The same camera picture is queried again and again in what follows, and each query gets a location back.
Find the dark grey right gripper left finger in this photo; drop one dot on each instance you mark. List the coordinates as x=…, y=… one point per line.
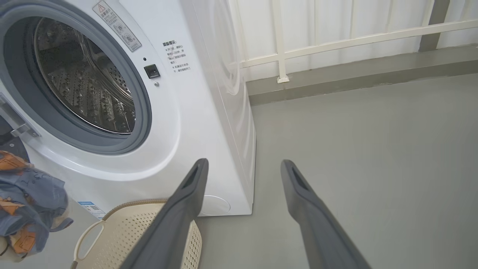
x=168, y=231

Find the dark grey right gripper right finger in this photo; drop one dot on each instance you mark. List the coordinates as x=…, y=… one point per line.
x=321, y=235

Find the blue bear-print garment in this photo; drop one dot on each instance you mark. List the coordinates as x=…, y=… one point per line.
x=30, y=201

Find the cream perforated plastic laundry basket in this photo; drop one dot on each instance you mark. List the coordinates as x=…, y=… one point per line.
x=123, y=231

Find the white front-load washing machine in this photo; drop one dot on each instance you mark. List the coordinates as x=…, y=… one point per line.
x=186, y=123

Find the grey rubber door gasket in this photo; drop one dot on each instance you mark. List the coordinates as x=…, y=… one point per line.
x=143, y=112

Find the black square door latch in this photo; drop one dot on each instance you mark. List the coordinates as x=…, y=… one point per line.
x=152, y=71

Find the metal door hinge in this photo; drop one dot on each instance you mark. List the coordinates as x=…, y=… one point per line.
x=16, y=125

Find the round white filter cover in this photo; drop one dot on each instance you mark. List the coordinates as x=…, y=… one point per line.
x=216, y=205

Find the blue energy label sticker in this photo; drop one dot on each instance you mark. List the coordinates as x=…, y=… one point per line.
x=91, y=209

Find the perforated steel washer drum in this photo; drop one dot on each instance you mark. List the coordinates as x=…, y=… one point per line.
x=86, y=82

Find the white metal railing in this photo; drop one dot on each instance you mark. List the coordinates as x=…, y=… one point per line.
x=336, y=44

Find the grey warning sticker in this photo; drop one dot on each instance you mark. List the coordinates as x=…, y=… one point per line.
x=117, y=26

